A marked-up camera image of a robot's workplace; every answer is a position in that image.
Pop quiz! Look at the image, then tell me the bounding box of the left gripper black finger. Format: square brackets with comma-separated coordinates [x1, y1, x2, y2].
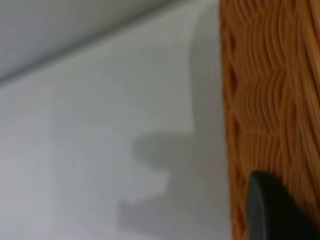
[245, 170, 320, 240]

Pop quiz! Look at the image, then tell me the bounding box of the orange-brown woven basket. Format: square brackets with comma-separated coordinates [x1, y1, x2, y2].
[218, 0, 320, 240]

